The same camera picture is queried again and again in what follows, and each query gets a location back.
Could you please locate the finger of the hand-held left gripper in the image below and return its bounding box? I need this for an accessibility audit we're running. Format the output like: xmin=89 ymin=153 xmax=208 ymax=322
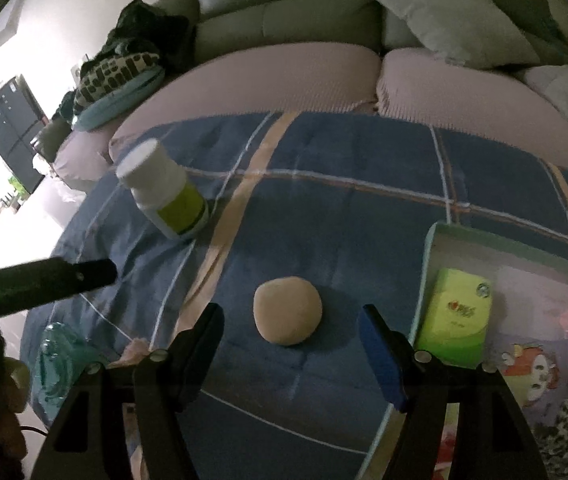
xmin=72 ymin=258 xmax=118 ymax=294

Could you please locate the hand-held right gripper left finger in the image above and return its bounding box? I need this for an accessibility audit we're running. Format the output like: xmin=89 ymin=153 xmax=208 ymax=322
xmin=28 ymin=302 xmax=225 ymax=480

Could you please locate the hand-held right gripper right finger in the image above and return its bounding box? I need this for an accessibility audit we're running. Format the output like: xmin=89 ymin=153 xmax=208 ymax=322
xmin=358 ymin=304 xmax=550 ymax=480

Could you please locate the pale pink cloth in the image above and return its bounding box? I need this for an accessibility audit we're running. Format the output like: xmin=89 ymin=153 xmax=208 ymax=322
xmin=114 ymin=338 xmax=152 ymax=366

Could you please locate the green tissue pack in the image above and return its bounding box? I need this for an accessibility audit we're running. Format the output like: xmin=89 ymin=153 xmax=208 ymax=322
xmin=415 ymin=267 xmax=495 ymax=368

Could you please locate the beige round sponge puff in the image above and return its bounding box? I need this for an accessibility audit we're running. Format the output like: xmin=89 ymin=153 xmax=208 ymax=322
xmin=254 ymin=276 xmax=323 ymax=347

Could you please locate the white box with teal rim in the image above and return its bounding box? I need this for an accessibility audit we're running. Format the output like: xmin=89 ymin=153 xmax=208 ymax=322
xmin=356 ymin=220 xmax=568 ymax=480

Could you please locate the person's left hand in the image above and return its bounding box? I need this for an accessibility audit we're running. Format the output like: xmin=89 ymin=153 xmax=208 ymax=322
xmin=0 ymin=402 xmax=27 ymax=461

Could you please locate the green potted plant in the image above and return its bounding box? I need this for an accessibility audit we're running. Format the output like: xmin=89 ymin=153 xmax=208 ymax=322
xmin=0 ymin=175 xmax=29 ymax=211

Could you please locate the white pill bottle green label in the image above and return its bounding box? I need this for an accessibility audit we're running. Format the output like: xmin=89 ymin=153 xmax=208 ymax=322
xmin=115 ymin=139 xmax=209 ymax=240

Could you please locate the small pink cushion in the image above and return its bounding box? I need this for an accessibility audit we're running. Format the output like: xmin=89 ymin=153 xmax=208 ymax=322
xmin=54 ymin=127 xmax=124 ymax=193

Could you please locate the blue plaid blanket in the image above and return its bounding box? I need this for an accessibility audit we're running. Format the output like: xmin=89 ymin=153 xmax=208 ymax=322
xmin=18 ymin=110 xmax=568 ymax=480

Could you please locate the grey rounded object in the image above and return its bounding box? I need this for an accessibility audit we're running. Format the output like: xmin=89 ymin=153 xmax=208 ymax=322
xmin=38 ymin=117 xmax=72 ymax=158

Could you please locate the purple cartoon packet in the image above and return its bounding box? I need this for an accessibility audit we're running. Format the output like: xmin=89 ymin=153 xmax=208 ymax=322
xmin=489 ymin=340 xmax=568 ymax=426

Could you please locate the dark panelled cabinet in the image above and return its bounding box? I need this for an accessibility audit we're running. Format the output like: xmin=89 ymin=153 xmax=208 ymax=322
xmin=0 ymin=75 xmax=47 ymax=196

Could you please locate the spotted teal cushion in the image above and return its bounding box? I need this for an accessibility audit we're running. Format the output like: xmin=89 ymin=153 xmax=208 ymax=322
xmin=71 ymin=52 xmax=165 ymax=131

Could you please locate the dark clothes pile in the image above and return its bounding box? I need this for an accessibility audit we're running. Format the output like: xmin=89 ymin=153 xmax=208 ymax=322
xmin=101 ymin=0 xmax=197 ymax=68

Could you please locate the pink sofa seat cover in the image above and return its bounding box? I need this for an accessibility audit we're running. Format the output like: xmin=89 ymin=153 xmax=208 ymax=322
xmin=376 ymin=49 xmax=568 ymax=173
xmin=108 ymin=42 xmax=382 ymax=161

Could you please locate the grey sofa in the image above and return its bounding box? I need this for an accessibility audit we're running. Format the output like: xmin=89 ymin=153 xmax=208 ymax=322
xmin=154 ymin=0 xmax=568 ymax=66

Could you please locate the pale green pillow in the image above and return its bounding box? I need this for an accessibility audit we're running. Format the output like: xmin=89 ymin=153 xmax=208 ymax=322
xmin=370 ymin=0 xmax=542 ymax=71

